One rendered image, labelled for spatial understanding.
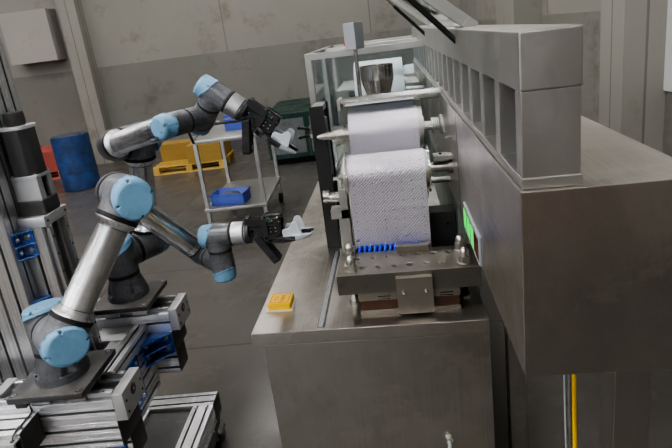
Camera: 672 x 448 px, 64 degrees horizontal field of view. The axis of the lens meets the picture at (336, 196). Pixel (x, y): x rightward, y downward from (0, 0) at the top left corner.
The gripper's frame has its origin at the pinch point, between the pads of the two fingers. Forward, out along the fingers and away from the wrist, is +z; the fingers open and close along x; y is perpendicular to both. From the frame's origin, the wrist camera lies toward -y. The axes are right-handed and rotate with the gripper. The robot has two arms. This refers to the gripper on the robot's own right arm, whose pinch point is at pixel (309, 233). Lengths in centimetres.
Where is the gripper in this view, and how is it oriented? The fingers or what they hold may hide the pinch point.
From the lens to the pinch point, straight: 171.1
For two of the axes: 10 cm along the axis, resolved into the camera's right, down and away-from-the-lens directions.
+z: 9.9, -0.9, -1.2
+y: -1.2, -9.5, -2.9
